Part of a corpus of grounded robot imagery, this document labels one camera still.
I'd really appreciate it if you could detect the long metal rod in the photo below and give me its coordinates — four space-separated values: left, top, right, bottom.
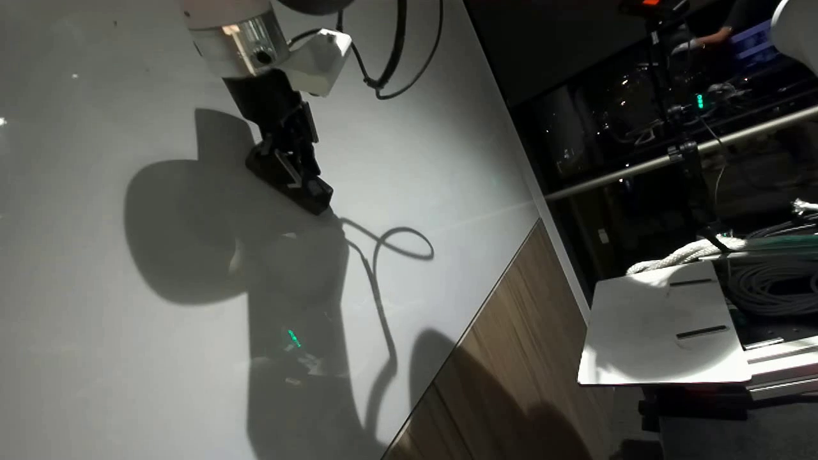
543 102 818 205

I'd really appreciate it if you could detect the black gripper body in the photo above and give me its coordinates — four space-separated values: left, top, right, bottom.
223 71 320 152

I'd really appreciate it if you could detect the black tripod stand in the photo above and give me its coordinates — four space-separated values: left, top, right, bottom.
633 0 735 251

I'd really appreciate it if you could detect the blue lit screen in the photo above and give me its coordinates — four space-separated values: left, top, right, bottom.
729 12 791 71

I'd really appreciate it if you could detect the green strap bundle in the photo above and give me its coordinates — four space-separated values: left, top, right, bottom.
712 225 818 258

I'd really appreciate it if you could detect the aluminium frame rail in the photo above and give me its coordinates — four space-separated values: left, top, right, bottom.
740 331 818 400

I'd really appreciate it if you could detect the large white board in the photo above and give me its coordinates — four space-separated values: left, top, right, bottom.
0 0 550 460

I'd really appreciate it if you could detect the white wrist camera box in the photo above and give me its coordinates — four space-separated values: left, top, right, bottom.
284 26 354 100

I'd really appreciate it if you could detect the black coiled hose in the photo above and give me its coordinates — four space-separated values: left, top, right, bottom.
721 252 818 324

